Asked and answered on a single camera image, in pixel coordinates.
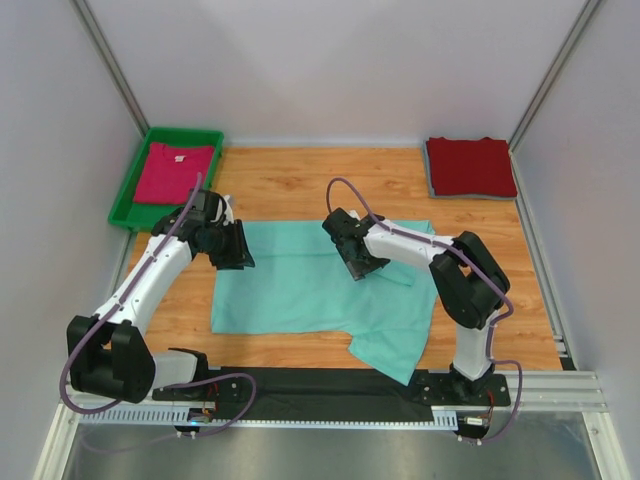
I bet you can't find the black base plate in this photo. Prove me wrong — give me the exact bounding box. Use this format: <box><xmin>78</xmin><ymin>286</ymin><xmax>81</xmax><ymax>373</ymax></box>
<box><xmin>152</xmin><ymin>367</ymin><xmax>511</xmax><ymax>422</ymax></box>

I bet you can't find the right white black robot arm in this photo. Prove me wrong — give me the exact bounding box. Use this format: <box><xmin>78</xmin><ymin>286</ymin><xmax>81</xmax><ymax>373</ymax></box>
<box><xmin>322</xmin><ymin>208</ymin><xmax>514</xmax><ymax>404</ymax></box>

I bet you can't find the teal t shirt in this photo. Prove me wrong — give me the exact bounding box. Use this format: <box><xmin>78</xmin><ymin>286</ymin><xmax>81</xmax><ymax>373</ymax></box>
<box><xmin>211</xmin><ymin>221</ymin><xmax>437</xmax><ymax>385</ymax></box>

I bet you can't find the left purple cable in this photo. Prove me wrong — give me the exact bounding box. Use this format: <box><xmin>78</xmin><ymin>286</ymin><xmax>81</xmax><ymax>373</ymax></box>
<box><xmin>59</xmin><ymin>172</ymin><xmax>259</xmax><ymax>457</ymax></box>

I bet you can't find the purple cable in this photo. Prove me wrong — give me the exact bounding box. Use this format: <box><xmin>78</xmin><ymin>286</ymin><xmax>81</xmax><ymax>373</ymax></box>
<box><xmin>59</xmin><ymin>172</ymin><xmax>259</xmax><ymax>457</ymax></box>
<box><xmin>326</xmin><ymin>177</ymin><xmax>524</xmax><ymax>446</ymax></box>

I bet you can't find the pink folded t shirt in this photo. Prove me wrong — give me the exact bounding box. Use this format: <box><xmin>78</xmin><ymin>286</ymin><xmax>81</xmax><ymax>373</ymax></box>
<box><xmin>133</xmin><ymin>142</ymin><xmax>215</xmax><ymax>205</ymax></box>

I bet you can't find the slotted grey cable duct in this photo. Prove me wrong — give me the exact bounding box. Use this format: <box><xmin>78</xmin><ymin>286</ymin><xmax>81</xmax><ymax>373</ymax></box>
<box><xmin>78</xmin><ymin>405</ymin><xmax>458</xmax><ymax>432</ymax></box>

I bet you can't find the aluminium frame rail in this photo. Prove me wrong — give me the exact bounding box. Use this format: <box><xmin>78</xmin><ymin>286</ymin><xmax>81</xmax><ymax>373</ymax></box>
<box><xmin>59</xmin><ymin>362</ymin><xmax>609</xmax><ymax>412</ymax></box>

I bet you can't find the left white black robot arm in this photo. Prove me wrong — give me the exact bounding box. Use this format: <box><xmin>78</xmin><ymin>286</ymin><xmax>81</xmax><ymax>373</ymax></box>
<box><xmin>60</xmin><ymin>189</ymin><xmax>255</xmax><ymax>406</ymax></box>

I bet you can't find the dark red folded t shirt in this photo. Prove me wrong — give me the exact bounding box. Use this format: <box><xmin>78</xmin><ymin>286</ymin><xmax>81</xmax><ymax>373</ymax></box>
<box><xmin>425</xmin><ymin>136</ymin><xmax>518</xmax><ymax>198</ymax></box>

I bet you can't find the green plastic tray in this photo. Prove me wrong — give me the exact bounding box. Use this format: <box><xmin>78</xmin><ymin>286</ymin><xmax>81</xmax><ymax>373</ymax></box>
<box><xmin>108</xmin><ymin>127</ymin><xmax>224</xmax><ymax>232</ymax></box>

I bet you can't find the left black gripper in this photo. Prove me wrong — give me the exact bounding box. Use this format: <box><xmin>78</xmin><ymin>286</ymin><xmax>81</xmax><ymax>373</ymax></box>
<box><xmin>200</xmin><ymin>219</ymin><xmax>256</xmax><ymax>271</ymax></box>

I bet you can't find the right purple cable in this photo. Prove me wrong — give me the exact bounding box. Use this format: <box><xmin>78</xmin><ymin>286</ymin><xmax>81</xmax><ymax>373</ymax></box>
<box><xmin>326</xmin><ymin>177</ymin><xmax>524</xmax><ymax>446</ymax></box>

